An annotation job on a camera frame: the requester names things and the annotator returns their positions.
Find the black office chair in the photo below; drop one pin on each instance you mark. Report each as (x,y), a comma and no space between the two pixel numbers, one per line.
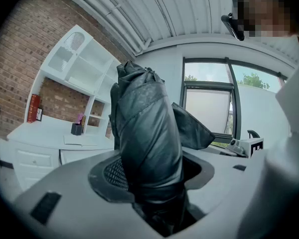
(253,133)

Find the small white knob drawer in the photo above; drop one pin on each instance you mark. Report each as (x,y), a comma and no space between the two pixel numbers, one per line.
(35,159)

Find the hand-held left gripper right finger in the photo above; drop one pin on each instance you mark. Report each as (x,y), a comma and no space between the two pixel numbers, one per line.
(224,183)

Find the white shelf hutch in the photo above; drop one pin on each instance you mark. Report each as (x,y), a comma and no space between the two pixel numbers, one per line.
(84,66)

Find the black pen holder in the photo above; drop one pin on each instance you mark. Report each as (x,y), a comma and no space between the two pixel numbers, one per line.
(76,129)

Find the pink card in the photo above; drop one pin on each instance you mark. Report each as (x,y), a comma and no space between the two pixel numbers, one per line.
(79,118)

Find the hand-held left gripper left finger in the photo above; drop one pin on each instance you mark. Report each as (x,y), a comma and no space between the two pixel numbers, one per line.
(72,208)

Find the wide white desk drawer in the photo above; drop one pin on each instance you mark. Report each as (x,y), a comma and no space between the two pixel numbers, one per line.
(84,154)

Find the black umbrella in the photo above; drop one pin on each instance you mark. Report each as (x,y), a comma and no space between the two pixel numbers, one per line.
(149,133)

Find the person's white clothing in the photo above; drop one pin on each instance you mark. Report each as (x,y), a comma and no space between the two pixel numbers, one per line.
(286,133)

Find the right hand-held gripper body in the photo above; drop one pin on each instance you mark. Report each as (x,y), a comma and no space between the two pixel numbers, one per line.
(241,146)

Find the white ceiling pipe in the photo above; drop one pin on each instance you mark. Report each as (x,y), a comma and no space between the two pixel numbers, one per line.
(114,16)

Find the red book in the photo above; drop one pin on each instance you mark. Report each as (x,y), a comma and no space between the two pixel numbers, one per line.
(33,108)

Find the white desk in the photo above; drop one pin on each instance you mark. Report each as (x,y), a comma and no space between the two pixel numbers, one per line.
(47,131)

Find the white paper sheet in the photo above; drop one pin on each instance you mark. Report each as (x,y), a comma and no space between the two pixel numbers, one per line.
(81,140)

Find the person's head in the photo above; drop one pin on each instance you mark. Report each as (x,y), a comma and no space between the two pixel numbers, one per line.
(266,11)

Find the dark framed window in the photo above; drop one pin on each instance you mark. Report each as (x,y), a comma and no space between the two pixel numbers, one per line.
(209,108)

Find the thin metal ceiling conduit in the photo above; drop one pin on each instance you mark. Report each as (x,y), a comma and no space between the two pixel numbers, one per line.
(162,11)

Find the black head-worn camera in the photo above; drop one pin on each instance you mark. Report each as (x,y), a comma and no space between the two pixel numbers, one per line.
(233,26)

